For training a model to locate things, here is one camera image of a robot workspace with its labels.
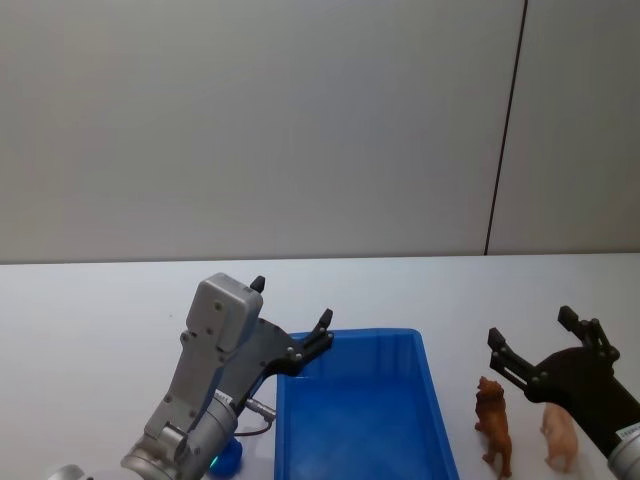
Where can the brown lion toy figure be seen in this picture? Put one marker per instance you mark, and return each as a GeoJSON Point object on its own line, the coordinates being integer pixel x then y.
{"type": "Point", "coordinates": [494, 425]}

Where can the small blue toy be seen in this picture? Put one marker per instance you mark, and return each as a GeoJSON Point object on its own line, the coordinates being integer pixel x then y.
{"type": "Point", "coordinates": [229, 457]}

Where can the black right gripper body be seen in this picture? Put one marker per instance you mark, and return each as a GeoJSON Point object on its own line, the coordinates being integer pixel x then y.
{"type": "Point", "coordinates": [580, 380]}

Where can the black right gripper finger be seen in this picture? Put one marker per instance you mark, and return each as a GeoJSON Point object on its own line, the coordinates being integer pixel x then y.
{"type": "Point", "coordinates": [510, 362]}
{"type": "Point", "coordinates": [595, 335]}

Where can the blue plastic bin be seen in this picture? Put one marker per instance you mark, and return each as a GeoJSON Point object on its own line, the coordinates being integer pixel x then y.
{"type": "Point", "coordinates": [360, 410]}

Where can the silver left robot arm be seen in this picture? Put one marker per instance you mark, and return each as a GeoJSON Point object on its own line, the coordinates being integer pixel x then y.
{"type": "Point", "coordinates": [216, 320]}

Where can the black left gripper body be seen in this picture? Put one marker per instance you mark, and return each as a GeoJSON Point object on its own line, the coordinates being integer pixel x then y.
{"type": "Point", "coordinates": [265, 350]}

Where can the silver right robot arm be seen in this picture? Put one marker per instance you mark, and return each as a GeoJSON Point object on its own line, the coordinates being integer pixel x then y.
{"type": "Point", "coordinates": [628, 447]}

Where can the tan pig toy figure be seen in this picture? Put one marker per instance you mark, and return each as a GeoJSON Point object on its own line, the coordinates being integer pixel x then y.
{"type": "Point", "coordinates": [561, 435]}

